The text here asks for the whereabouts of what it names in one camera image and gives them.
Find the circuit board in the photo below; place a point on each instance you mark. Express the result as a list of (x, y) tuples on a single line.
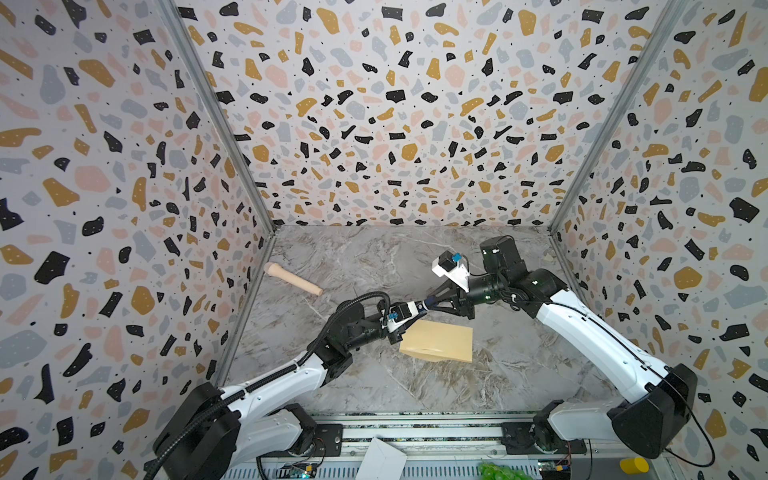
[(300, 470), (553, 470)]

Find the yellow cylinder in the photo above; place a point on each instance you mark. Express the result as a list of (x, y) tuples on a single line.
[(634, 466)]

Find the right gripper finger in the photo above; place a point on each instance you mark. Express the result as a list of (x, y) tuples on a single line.
[(446, 292), (459, 311)]

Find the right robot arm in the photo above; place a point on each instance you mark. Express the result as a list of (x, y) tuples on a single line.
[(655, 401)]

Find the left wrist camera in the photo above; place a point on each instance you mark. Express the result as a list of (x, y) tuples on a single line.
[(399, 318)]

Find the white paper sheet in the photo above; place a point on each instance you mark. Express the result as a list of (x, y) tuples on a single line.
[(381, 462)]

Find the beige wooden stamp handle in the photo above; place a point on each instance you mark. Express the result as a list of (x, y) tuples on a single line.
[(277, 271)]

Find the corner aluminium post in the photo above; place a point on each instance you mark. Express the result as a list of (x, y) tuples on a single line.
[(177, 31), (669, 16)]

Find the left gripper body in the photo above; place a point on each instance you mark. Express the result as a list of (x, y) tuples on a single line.
[(373, 331)]

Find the right circuit board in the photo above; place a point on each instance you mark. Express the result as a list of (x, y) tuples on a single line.
[(553, 470)]

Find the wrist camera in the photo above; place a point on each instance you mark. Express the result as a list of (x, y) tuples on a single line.
[(399, 318), (452, 266)]

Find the right corner aluminium post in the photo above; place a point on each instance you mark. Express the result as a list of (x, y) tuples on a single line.
[(669, 16)]

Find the yellow paper envelope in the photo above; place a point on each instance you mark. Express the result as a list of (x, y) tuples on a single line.
[(437, 342)]

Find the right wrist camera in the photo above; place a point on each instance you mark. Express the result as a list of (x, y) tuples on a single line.
[(452, 266)]

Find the left circuit board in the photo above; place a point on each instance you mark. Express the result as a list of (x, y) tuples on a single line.
[(300, 470)]

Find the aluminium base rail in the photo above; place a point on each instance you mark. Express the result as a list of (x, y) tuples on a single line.
[(439, 445)]

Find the green plastic bag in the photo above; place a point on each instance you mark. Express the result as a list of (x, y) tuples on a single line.
[(491, 471)]

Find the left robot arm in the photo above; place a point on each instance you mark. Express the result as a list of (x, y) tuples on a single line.
[(216, 428)]

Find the left corner aluminium post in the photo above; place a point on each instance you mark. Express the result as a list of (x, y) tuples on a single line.
[(177, 31)]

